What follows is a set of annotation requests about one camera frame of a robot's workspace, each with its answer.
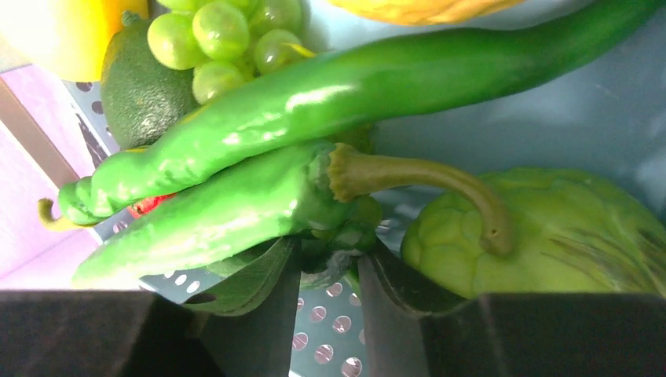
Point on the thin green bean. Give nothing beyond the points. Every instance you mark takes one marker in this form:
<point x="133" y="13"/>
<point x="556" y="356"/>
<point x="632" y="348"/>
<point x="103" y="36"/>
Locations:
<point x="333" y="257"/>

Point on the green pepper with stem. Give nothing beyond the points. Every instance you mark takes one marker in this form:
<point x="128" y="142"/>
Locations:
<point x="301" y="188"/>

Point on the orange fruit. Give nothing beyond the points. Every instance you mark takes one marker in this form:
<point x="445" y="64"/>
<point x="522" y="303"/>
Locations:
<point x="68" y="38"/>

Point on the yellow lemon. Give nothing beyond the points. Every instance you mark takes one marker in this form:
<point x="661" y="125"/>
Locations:
<point x="423" y="12"/>

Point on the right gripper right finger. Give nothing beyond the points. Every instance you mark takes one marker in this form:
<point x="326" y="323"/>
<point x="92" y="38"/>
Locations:
<point x="415" y="328"/>

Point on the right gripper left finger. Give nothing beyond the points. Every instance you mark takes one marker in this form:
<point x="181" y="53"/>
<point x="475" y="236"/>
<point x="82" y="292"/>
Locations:
<point x="139" y="333"/>

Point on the green grape bunch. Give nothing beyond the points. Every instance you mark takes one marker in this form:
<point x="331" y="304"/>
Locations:
<point x="225" y="44"/>

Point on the long green cucumber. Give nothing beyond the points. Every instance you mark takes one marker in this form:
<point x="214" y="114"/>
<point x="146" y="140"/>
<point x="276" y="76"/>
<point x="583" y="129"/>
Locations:
<point x="404" y="75"/>

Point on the red tomato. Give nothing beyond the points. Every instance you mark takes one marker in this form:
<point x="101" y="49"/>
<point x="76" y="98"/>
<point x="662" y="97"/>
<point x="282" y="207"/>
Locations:
<point x="147" y="205"/>

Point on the light green vegetable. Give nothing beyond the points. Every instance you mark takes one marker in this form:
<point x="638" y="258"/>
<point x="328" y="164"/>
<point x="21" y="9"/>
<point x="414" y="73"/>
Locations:
<point x="574" y="232"/>

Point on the light blue plastic basket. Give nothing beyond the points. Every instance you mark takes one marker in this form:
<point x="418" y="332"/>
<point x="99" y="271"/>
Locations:
<point x="593" y="118"/>

